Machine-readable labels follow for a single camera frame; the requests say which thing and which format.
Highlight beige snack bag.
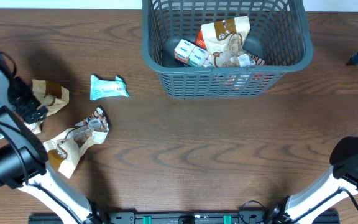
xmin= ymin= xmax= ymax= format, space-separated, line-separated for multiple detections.
xmin=201 ymin=16 xmax=256 ymax=68
xmin=23 ymin=78 xmax=70 ymax=135

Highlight teal snack packet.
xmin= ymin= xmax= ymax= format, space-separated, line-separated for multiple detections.
xmin=89 ymin=75 xmax=129 ymax=100

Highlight grey plastic basket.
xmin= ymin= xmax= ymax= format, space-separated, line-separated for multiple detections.
xmin=142 ymin=0 xmax=313 ymax=98

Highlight tissue multipack box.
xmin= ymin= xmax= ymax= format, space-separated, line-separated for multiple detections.
xmin=174 ymin=39 xmax=213 ymax=68

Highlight orange pasta packet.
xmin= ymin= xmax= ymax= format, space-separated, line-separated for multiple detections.
xmin=194 ymin=29 xmax=266 ymax=67

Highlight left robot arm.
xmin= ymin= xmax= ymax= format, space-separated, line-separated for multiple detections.
xmin=0 ymin=51 xmax=109 ymax=223

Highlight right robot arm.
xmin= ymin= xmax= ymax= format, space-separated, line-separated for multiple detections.
xmin=265 ymin=136 xmax=358 ymax=223

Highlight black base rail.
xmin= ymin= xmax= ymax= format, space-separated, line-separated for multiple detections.
xmin=28 ymin=209 xmax=340 ymax=224

